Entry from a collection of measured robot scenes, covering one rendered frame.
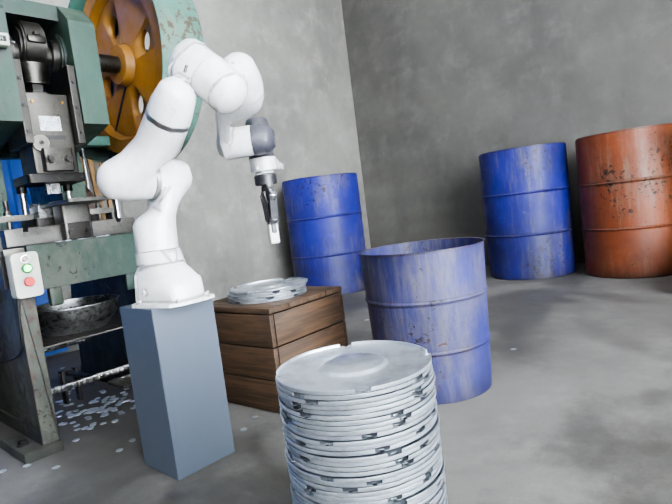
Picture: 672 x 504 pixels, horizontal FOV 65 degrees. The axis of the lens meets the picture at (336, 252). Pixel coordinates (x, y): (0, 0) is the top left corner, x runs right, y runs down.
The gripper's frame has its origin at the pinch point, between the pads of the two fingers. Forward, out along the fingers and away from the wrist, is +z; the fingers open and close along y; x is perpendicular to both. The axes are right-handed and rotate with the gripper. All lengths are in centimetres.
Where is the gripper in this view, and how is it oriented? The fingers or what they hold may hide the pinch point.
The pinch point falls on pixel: (273, 233)
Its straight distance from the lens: 180.8
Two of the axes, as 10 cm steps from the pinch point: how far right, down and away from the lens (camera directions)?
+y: 3.9, 0.5, -9.2
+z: 1.4, 9.8, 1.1
